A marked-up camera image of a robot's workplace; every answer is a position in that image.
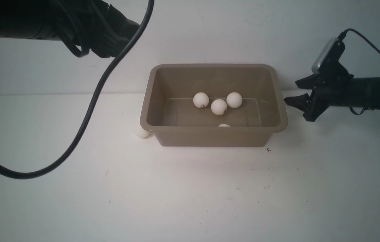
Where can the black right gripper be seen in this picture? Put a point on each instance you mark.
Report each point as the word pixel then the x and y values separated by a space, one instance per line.
pixel 328 88

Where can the plain white front ball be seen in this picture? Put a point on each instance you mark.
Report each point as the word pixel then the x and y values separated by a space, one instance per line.
pixel 234 100

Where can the white ball with printed logo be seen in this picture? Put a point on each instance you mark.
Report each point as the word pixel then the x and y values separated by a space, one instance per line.
pixel 201 100

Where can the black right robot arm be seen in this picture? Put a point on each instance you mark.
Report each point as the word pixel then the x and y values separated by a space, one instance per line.
pixel 363 93

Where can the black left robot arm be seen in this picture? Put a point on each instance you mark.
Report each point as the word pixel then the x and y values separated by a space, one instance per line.
pixel 82 25

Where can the beige plastic bin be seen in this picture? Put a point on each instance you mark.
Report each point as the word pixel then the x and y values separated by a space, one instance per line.
pixel 169 114

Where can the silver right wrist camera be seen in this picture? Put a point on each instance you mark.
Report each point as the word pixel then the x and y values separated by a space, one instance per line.
pixel 329 50

